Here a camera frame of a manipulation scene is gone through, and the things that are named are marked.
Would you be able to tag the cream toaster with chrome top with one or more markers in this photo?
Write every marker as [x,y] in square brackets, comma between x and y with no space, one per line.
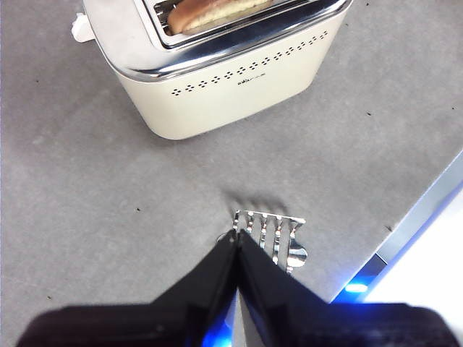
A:
[217,108]

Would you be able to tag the brown-crusted bread slice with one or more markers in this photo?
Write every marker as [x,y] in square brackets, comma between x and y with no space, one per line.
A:
[202,16]

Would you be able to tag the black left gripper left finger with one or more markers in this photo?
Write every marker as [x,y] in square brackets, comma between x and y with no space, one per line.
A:
[162,325]

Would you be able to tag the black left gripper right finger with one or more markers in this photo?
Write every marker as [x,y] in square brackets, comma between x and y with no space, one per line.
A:
[325,325]

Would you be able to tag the stainless steel toast rack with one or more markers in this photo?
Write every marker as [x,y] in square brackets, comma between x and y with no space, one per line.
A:
[297,253]

